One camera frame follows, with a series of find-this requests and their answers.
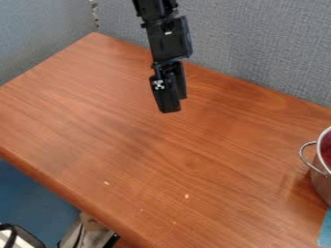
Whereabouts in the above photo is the metal table leg bracket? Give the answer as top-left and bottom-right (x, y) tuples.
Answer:
(56, 212), (120, 248)

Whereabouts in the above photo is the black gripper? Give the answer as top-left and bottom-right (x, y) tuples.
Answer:
(144, 15), (192, 113)

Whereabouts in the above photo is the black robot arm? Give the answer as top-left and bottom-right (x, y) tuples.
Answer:
(132, 0), (192, 113)

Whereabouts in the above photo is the metal pot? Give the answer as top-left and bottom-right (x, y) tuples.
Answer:
(299, 126), (331, 206)

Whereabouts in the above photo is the red object in pot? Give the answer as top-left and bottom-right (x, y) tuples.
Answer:
(320, 131), (331, 170)

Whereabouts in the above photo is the black cable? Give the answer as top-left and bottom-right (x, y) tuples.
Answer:
(0, 223), (19, 248)

